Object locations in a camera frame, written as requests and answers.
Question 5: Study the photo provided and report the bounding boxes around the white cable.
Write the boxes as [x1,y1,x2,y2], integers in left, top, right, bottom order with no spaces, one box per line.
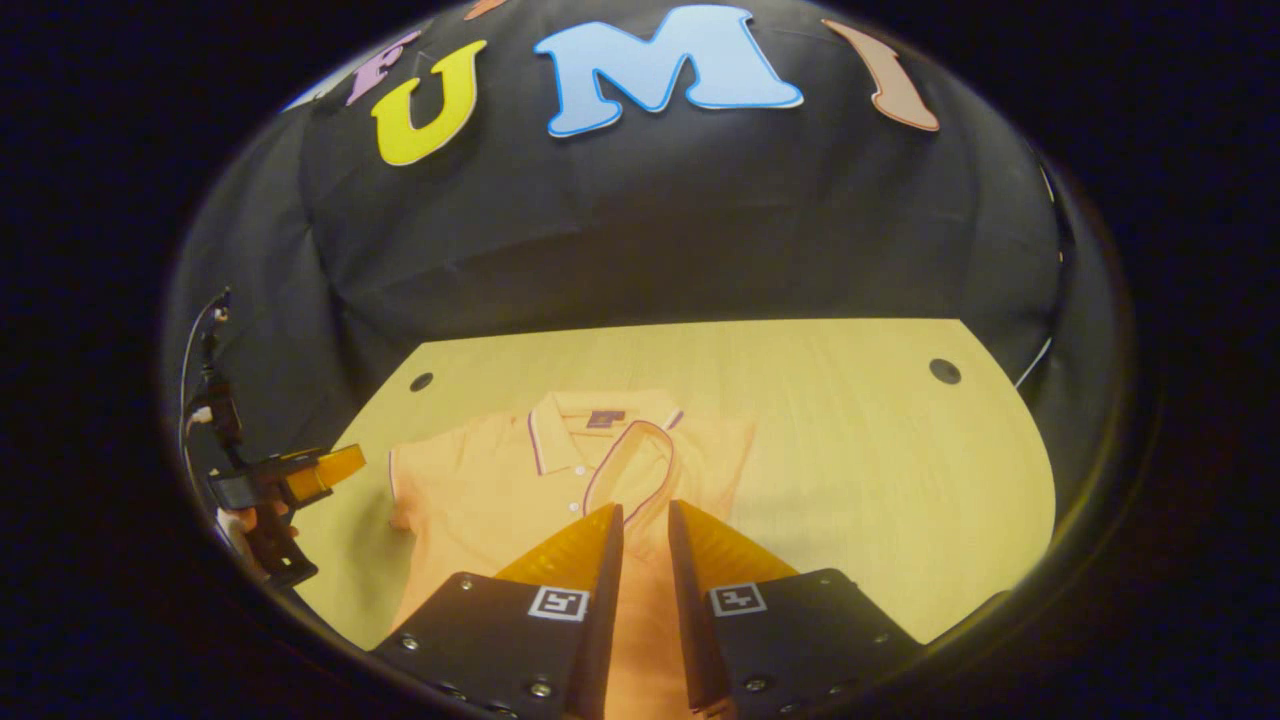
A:
[1013,335,1056,391]

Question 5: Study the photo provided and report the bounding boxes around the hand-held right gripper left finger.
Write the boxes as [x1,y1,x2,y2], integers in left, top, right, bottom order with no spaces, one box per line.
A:
[368,502,626,720]

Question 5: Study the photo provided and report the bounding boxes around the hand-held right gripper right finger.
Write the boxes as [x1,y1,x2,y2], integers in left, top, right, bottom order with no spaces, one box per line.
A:
[667,499,928,720]

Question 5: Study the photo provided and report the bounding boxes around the black backdrop cloth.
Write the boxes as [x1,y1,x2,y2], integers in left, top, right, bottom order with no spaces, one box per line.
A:
[160,0,1121,641]

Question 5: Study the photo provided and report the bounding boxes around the orange T-shirt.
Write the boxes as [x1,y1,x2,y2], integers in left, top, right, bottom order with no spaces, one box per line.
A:
[388,388,759,720]

